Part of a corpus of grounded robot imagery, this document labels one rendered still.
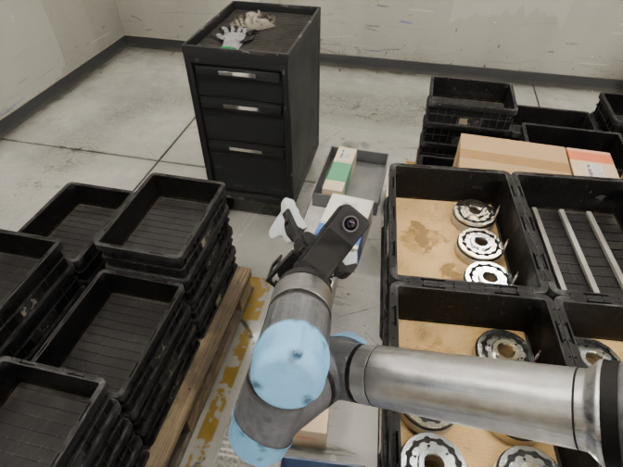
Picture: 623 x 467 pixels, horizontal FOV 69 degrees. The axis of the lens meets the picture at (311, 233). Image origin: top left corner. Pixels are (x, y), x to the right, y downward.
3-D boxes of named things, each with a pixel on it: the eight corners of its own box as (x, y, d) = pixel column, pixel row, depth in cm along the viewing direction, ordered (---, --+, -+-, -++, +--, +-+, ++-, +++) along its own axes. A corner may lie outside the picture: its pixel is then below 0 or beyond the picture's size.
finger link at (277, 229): (254, 213, 72) (273, 255, 66) (276, 187, 70) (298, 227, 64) (268, 219, 74) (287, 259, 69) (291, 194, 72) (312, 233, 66)
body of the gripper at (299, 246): (271, 260, 69) (255, 303, 58) (307, 221, 65) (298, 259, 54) (309, 290, 70) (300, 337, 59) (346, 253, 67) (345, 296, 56)
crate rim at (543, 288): (546, 302, 86) (551, 294, 84) (388, 287, 89) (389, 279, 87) (506, 178, 115) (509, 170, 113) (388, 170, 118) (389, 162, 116)
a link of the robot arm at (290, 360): (235, 405, 44) (257, 338, 41) (257, 336, 54) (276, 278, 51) (311, 428, 45) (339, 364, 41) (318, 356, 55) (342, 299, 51)
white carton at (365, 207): (354, 272, 119) (357, 249, 113) (311, 263, 121) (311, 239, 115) (371, 224, 133) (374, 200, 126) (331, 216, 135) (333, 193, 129)
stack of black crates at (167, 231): (204, 342, 168) (179, 259, 137) (131, 327, 173) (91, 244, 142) (239, 265, 196) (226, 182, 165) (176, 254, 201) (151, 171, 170)
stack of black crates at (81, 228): (108, 322, 174) (76, 262, 151) (40, 309, 179) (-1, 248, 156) (156, 250, 203) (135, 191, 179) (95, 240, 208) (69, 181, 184)
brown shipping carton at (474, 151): (545, 189, 145) (565, 146, 134) (553, 234, 129) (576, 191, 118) (450, 174, 151) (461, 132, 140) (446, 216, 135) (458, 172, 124)
